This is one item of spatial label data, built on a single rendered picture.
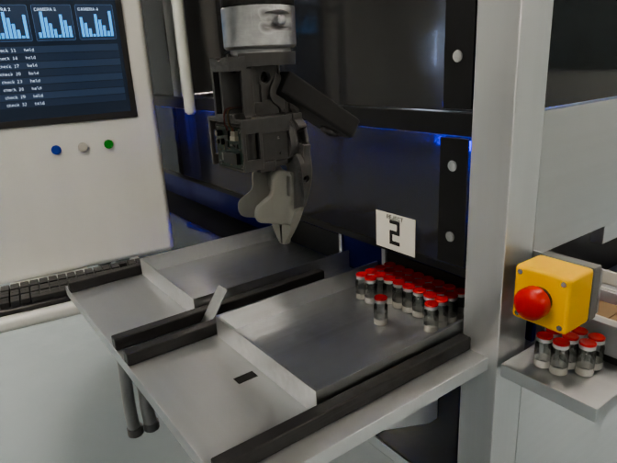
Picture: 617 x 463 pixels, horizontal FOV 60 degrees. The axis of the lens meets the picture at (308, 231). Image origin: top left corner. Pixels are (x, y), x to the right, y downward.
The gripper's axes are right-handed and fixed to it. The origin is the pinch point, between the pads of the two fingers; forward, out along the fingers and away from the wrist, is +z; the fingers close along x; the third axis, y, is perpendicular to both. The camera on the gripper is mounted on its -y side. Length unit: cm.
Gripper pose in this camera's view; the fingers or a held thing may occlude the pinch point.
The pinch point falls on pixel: (288, 231)
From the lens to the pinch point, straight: 62.7
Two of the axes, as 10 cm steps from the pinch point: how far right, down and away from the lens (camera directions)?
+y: -7.9, 2.2, -5.7
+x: 6.1, 2.2, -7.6
